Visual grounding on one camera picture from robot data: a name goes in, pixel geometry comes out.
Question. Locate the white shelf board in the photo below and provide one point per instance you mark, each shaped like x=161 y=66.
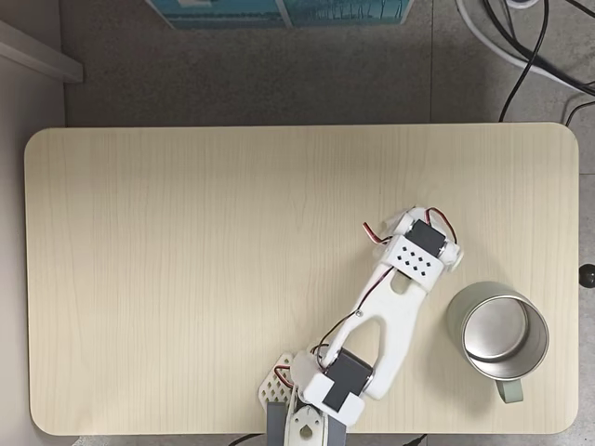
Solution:
x=42 y=53

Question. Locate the black round knob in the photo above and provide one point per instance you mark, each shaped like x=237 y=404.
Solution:
x=588 y=276

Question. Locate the blue printed box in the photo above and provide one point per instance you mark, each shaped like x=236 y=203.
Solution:
x=279 y=13

